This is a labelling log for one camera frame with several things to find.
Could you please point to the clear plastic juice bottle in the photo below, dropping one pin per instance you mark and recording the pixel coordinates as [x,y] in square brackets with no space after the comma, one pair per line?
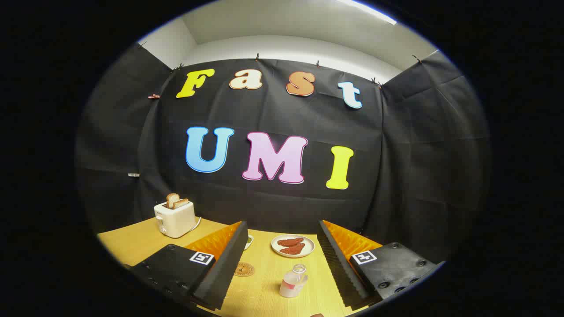
[291,284]

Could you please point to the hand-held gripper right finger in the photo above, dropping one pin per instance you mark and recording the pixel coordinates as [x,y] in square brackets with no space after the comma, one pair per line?
[339,268]

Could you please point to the white divided seed dish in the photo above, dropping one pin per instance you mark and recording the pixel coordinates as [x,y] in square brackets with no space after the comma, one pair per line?
[249,241]

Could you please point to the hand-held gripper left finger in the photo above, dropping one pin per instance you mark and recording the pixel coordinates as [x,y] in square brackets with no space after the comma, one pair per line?
[227,264]

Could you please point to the black backdrop cloth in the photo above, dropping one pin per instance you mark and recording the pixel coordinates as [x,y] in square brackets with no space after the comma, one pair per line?
[273,207]

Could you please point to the round wooden coaster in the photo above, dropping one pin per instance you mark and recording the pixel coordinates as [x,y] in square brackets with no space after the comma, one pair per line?
[243,269]

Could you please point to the white round plate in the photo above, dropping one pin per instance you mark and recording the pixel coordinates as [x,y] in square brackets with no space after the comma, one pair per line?
[308,248]

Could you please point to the brown meat patty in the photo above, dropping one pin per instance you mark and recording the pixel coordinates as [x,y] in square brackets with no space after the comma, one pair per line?
[294,250]
[291,241]

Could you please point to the wooden table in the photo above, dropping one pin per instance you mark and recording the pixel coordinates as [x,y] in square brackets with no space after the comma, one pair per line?
[269,295]

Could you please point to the toast slice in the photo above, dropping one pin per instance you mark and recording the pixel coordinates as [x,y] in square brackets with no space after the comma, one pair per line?
[181,203]
[172,200]

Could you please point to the white toaster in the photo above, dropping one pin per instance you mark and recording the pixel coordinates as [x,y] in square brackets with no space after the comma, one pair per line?
[176,220]

